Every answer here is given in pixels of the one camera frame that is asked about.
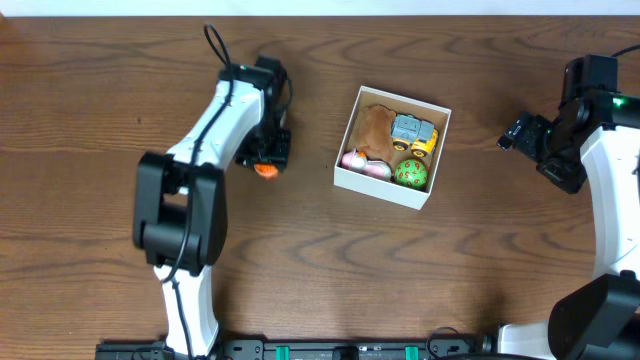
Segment orange ribbed ball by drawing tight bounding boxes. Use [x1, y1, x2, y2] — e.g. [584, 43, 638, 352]
[254, 164, 279, 179]

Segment green numbered dice ball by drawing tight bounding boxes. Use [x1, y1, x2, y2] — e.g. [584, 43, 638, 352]
[393, 159, 428, 190]

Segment white pink toy chicken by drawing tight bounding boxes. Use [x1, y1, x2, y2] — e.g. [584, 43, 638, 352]
[340, 148, 392, 181]

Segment left black cable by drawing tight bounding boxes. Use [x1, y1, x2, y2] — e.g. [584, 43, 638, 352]
[159, 23, 236, 359]

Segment white cardboard box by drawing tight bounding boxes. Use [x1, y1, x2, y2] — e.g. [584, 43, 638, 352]
[334, 86, 451, 210]

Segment yellow grey toy truck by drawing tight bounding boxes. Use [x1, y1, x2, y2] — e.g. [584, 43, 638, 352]
[391, 114, 439, 158]

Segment brown plush bear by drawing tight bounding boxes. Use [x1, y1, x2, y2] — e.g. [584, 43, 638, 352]
[352, 105, 397, 162]

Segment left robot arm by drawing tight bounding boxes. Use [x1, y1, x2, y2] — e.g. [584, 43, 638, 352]
[133, 56, 291, 359]

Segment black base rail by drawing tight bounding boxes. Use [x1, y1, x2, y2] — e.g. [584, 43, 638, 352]
[94, 334, 497, 360]

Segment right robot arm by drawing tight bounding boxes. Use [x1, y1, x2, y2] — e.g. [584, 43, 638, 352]
[495, 91, 639, 359]

